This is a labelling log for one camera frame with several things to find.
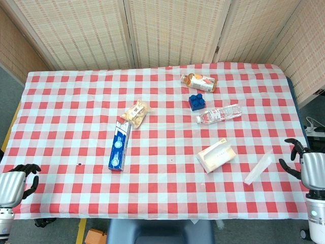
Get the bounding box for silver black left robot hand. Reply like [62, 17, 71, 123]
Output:
[0, 163, 42, 208]

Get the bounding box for blue toy building block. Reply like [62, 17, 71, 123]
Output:
[188, 93, 207, 112]

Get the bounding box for woven folding screen panel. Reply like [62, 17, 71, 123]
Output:
[266, 0, 325, 108]
[0, 6, 53, 86]
[212, 0, 305, 64]
[5, 0, 136, 71]
[123, 0, 232, 69]

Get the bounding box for orange juice bottle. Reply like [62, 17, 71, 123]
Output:
[180, 73, 218, 93]

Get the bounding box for orange cardboard box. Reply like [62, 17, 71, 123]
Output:
[84, 228, 108, 244]

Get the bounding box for yellow white tissue pack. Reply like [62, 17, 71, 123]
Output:
[196, 138, 236, 175]

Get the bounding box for dark blue chair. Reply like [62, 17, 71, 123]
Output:
[106, 218, 216, 244]

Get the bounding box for clear bag of snacks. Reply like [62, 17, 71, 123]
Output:
[120, 99, 154, 130]

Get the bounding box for black caster base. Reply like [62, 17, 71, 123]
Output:
[34, 217, 57, 228]

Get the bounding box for blue white toothpaste box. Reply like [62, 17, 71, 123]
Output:
[108, 120, 133, 172]

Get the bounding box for red white checkered tablecloth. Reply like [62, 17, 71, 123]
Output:
[0, 62, 317, 221]

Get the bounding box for clear plastic water bottle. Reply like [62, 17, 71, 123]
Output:
[195, 103, 242, 125]

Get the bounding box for white power strip with cables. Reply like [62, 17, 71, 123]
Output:
[304, 116, 325, 136]

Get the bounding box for white tissue sheet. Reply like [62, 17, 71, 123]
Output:
[244, 148, 274, 185]

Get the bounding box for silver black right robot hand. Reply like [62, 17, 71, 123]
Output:
[278, 138, 325, 191]

